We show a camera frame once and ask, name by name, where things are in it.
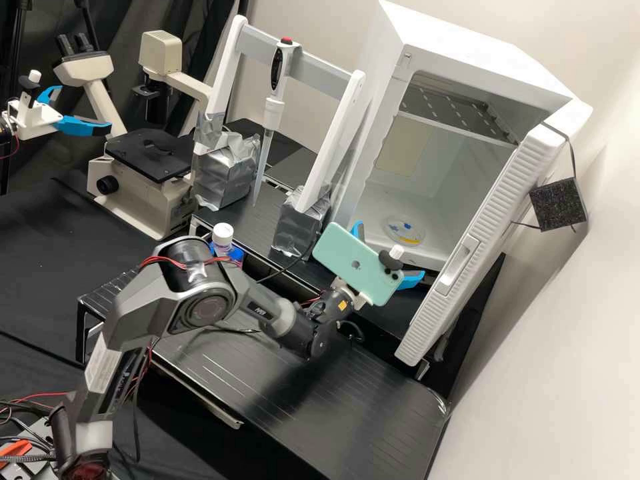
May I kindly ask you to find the cream microscope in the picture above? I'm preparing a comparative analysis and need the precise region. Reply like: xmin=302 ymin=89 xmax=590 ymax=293
xmin=51 ymin=29 xmax=215 ymax=241

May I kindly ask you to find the right wrist camera phone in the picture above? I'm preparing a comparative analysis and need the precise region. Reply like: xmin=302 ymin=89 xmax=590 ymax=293
xmin=311 ymin=221 xmax=409 ymax=307

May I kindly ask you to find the small bottle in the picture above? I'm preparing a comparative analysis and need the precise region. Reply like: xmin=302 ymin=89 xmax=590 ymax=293
xmin=209 ymin=223 xmax=237 ymax=259

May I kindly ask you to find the blue bottle holder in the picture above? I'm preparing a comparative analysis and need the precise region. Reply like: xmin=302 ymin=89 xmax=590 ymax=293
xmin=207 ymin=239 xmax=247 ymax=269

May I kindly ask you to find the incubator door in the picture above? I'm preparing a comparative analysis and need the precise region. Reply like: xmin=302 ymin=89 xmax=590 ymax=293
xmin=393 ymin=119 xmax=590 ymax=369

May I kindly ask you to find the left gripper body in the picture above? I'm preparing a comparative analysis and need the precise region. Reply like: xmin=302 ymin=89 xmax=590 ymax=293
xmin=7 ymin=99 xmax=65 ymax=141

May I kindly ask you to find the pipette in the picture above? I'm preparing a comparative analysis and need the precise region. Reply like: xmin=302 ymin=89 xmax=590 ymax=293
xmin=251 ymin=37 xmax=301 ymax=209

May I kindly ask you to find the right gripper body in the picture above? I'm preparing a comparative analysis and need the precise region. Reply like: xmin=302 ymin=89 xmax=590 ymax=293
xmin=332 ymin=279 xmax=375 ymax=312

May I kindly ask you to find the black cable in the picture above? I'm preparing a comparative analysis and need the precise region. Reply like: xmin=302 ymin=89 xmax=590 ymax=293
xmin=249 ymin=249 xmax=316 ymax=289

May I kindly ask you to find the white pipette stand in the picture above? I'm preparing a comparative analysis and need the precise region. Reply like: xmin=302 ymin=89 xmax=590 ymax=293
xmin=191 ymin=13 xmax=369 ymax=261

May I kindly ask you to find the white incubator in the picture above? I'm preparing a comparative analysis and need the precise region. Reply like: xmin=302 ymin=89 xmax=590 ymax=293
xmin=331 ymin=0 xmax=595 ymax=287

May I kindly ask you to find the petri dish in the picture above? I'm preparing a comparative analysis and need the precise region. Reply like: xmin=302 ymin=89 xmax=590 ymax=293
xmin=381 ymin=213 xmax=434 ymax=250

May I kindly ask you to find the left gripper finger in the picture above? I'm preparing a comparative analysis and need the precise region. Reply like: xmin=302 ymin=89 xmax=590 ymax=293
xmin=37 ymin=85 xmax=64 ymax=108
xmin=54 ymin=117 xmax=113 ymax=139

